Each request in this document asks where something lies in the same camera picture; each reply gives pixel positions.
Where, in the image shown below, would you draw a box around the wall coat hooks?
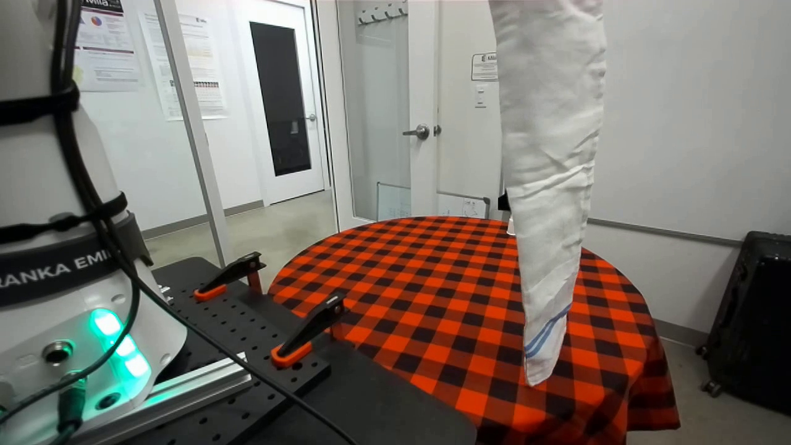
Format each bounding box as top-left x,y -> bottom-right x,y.
357,0 -> 410,25

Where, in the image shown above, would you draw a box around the white door with dark window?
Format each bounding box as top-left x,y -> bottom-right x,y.
236,0 -> 328,208

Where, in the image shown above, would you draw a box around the black suitcase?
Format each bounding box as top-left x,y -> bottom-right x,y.
698,229 -> 791,417

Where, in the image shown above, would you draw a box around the white partition post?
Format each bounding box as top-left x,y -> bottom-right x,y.
154,0 -> 236,268

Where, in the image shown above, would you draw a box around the white door with handle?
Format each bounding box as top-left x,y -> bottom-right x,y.
405,0 -> 508,223

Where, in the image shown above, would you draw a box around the grey wall rail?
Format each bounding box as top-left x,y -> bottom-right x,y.
586,215 -> 745,250

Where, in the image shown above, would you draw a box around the paper wall poster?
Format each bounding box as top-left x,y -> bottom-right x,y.
75,0 -> 144,86
174,9 -> 231,118

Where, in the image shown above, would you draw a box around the orange black plaid tablecloth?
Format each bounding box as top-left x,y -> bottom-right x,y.
267,215 -> 683,445

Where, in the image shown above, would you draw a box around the white paper door sign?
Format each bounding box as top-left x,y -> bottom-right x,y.
471,49 -> 501,85

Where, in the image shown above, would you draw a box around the silver aluminium rail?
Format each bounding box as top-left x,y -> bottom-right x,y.
78,352 -> 258,445

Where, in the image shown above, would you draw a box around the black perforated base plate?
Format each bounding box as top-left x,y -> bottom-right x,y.
122,255 -> 480,445

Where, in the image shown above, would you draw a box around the white cloth with blue stripes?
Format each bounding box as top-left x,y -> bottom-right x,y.
487,0 -> 611,389

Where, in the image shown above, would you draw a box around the black orange spring clamp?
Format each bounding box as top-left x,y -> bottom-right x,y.
270,291 -> 349,372
192,250 -> 270,307

